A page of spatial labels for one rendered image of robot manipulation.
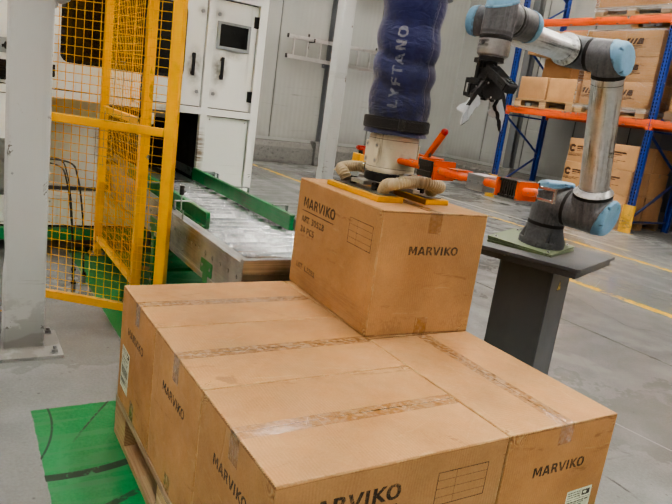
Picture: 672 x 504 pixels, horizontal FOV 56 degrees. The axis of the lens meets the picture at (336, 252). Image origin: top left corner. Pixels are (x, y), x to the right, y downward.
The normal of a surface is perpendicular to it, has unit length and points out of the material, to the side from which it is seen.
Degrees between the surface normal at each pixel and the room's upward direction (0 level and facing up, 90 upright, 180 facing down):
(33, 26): 90
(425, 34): 76
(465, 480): 90
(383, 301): 90
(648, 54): 90
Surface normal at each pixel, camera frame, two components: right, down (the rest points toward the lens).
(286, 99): 0.52, 0.26
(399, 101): -0.09, -0.06
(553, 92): -0.88, 0.01
